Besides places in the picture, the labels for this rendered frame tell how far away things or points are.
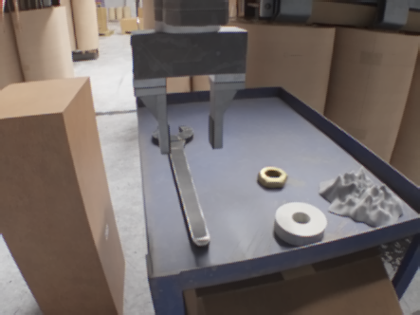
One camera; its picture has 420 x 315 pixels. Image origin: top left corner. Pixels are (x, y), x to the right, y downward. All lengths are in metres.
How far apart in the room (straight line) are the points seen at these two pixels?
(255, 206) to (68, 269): 0.80
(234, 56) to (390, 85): 1.11
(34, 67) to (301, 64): 2.28
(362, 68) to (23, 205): 1.29
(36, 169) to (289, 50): 0.89
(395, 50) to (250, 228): 1.09
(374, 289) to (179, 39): 0.44
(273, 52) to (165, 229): 0.82
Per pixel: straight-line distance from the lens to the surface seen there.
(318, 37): 1.18
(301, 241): 0.42
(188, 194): 0.48
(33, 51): 2.88
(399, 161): 1.77
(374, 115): 1.42
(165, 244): 0.42
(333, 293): 0.48
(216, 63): 0.36
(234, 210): 0.47
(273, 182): 0.52
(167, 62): 0.35
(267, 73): 1.13
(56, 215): 0.98
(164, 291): 0.36
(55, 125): 0.82
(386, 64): 1.37
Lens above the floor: 1.17
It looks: 29 degrees down
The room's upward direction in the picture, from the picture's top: straight up
